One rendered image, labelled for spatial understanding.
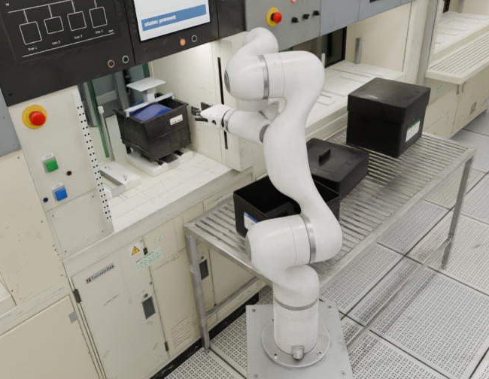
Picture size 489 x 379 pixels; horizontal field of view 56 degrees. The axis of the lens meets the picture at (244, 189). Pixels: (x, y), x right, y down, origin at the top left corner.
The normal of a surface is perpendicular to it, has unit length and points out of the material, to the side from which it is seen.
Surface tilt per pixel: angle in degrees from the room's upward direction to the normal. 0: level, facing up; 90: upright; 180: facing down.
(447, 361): 0
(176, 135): 90
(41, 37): 90
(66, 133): 90
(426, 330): 0
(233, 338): 0
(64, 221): 90
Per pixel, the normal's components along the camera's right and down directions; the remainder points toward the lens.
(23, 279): 0.71, 0.35
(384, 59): -0.70, 0.42
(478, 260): -0.05, -0.84
